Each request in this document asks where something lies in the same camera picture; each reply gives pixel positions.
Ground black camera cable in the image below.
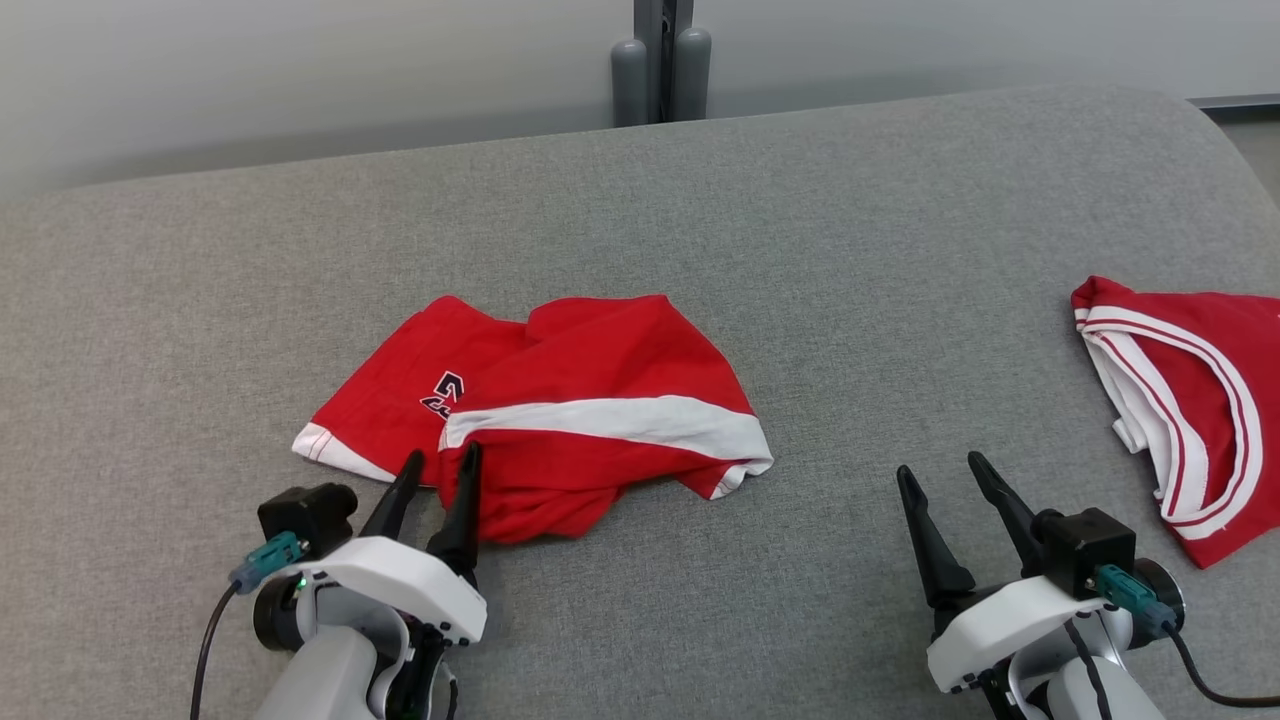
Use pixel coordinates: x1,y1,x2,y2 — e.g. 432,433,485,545
190,583,243,720
1165,625,1280,709

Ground red shorts with white band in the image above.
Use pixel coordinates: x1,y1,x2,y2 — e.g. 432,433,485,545
292,293,775,546

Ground teal camera connector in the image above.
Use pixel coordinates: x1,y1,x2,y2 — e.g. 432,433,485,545
230,531,306,593
1093,564,1176,638

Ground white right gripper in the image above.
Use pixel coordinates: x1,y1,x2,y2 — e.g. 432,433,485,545
896,451,1187,694

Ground teal left camera connector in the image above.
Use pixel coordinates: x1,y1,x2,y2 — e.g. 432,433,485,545
230,531,306,593

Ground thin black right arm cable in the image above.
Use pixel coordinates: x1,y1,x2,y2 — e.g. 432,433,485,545
1062,618,1113,720

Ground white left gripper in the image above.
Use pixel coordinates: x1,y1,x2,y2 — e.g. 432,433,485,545
253,441,489,653

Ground black left camera cable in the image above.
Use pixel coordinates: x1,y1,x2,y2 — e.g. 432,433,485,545
190,583,243,720

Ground teal right camera connector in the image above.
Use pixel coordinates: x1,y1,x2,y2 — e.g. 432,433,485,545
1093,564,1176,638

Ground grey cylinder bumper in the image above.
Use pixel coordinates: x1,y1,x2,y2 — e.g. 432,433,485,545
672,27,713,122
611,39,649,128

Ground black right camera cable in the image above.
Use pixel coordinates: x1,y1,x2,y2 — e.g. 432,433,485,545
1165,625,1280,709

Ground red white striped jersey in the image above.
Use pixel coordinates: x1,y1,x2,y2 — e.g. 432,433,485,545
1070,275,1280,569

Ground grey metal partition post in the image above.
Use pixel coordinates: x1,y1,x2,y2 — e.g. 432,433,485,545
633,0,694,123

